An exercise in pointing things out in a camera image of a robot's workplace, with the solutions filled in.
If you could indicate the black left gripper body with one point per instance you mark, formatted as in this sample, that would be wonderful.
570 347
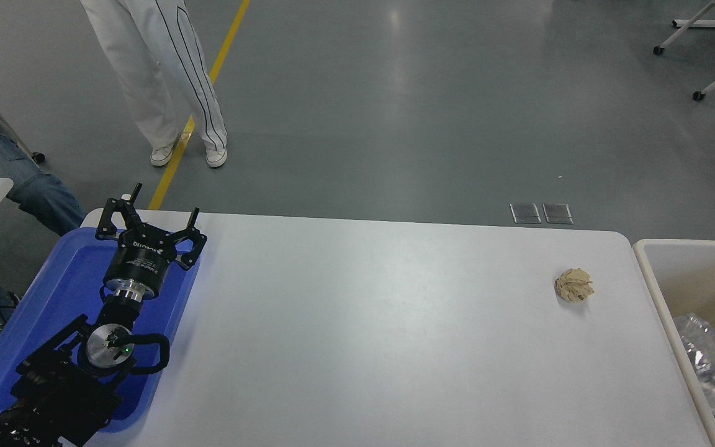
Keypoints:
137 264

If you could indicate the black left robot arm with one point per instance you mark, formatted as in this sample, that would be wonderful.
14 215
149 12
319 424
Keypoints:
53 385

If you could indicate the clear floor plate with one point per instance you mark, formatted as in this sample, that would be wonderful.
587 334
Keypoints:
557 213
526 213

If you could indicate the blue plastic tray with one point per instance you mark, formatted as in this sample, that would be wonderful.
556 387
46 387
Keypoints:
53 292

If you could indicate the standing person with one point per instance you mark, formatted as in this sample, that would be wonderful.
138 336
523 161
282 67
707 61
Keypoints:
146 62

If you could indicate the crumpled tan paper ball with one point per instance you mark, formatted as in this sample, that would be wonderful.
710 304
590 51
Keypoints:
574 285

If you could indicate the large pale bin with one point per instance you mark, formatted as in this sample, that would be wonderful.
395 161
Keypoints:
705 279

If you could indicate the grey chair frame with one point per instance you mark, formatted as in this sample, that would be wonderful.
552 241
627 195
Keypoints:
7 133

